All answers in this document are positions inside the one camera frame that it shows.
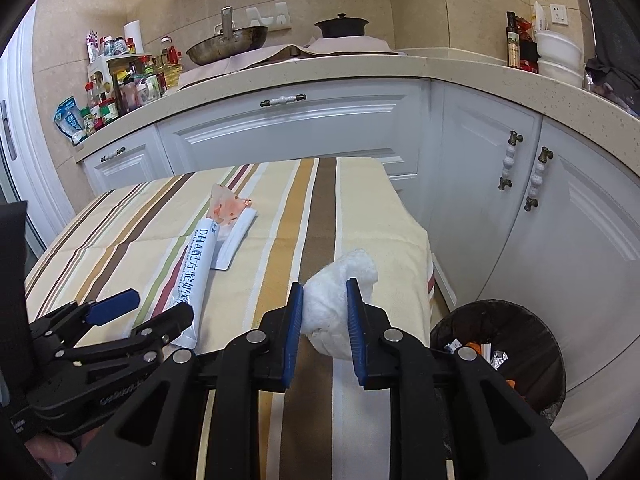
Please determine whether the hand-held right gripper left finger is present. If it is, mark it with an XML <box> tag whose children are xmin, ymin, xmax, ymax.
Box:
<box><xmin>65</xmin><ymin>282</ymin><xmax>305</xmax><ymax>480</ymax></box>

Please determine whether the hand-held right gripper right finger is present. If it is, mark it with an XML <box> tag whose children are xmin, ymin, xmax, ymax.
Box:
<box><xmin>346</xmin><ymin>279</ymin><xmax>588</xmax><ymax>480</ymax></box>

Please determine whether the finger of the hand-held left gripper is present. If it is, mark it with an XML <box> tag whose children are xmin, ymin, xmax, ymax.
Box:
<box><xmin>60</xmin><ymin>302</ymin><xmax>195</xmax><ymax>376</ymax></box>
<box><xmin>30</xmin><ymin>288</ymin><xmax>141</xmax><ymax>356</ymax></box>

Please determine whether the white tissue wad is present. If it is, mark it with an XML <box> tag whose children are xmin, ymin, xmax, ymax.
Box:
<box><xmin>302</xmin><ymin>247</ymin><xmax>379</xmax><ymax>361</ymax></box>

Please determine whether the long white printed packet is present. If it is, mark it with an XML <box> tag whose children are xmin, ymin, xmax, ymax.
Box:
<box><xmin>172</xmin><ymin>217</ymin><xmax>221</xmax><ymax>350</ymax></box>

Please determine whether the black-lined trash bin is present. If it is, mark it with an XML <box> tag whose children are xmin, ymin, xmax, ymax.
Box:
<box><xmin>429</xmin><ymin>300</ymin><xmax>567</xmax><ymax>428</ymax></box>

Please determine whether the person's left hand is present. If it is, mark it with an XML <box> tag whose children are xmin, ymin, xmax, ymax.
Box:
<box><xmin>25</xmin><ymin>430</ymin><xmax>98</xmax><ymax>466</ymax></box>

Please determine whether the small white flat packet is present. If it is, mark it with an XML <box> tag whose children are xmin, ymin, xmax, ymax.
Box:
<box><xmin>209</xmin><ymin>208</ymin><xmax>259</xmax><ymax>272</ymax></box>

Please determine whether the striped tablecloth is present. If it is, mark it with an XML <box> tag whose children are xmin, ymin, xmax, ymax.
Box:
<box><xmin>24</xmin><ymin>156</ymin><xmax>453</xmax><ymax>480</ymax></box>

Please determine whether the pink clear wrapper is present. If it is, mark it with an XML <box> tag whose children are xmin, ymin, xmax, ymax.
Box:
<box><xmin>207</xmin><ymin>184</ymin><xmax>254</xmax><ymax>226</ymax></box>

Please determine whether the group of condiment bottles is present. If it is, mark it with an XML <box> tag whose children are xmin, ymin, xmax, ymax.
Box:
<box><xmin>54</xmin><ymin>30</ymin><xmax>183</xmax><ymax>146</ymax></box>

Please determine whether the paper towel roll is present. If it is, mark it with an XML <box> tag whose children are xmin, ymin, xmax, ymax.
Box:
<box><xmin>123</xmin><ymin>20</ymin><xmax>144</xmax><ymax>53</ymax></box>

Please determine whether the steel wok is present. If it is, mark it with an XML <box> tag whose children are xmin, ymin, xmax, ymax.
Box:
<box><xmin>186</xmin><ymin>6</ymin><xmax>269</xmax><ymax>66</ymax></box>

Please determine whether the beige stove cover cloth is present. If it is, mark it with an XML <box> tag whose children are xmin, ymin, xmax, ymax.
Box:
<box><xmin>177</xmin><ymin>35</ymin><xmax>401</xmax><ymax>91</ymax></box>

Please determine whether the black lidded pot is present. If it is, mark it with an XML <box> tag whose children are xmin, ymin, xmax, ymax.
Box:
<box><xmin>314</xmin><ymin>12</ymin><xmax>370</xmax><ymax>39</ymax></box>

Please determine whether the dark olive oil bottle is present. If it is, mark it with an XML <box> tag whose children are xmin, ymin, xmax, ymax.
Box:
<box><xmin>505</xmin><ymin>11</ymin><xmax>523</xmax><ymax>68</ymax></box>

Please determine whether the dark cloth on counter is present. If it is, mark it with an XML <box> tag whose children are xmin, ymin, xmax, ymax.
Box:
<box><xmin>575</xmin><ymin>0</ymin><xmax>640</xmax><ymax>116</ymax></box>

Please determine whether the white door frame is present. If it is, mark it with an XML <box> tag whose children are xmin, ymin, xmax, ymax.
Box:
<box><xmin>0</xmin><ymin>15</ymin><xmax>76</xmax><ymax>261</ymax></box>

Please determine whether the white beaded door handle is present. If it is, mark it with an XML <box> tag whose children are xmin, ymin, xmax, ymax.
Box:
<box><xmin>523</xmin><ymin>146</ymin><xmax>554</xmax><ymax>212</ymax></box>
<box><xmin>497</xmin><ymin>130</ymin><xmax>523</xmax><ymax>191</ymax></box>

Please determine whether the long drawer handle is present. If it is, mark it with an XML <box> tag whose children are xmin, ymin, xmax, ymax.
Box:
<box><xmin>260</xmin><ymin>93</ymin><xmax>307</xmax><ymax>108</ymax></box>

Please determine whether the white wall rack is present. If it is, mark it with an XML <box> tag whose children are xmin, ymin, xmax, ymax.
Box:
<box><xmin>246</xmin><ymin>1</ymin><xmax>292</xmax><ymax>28</ymax></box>

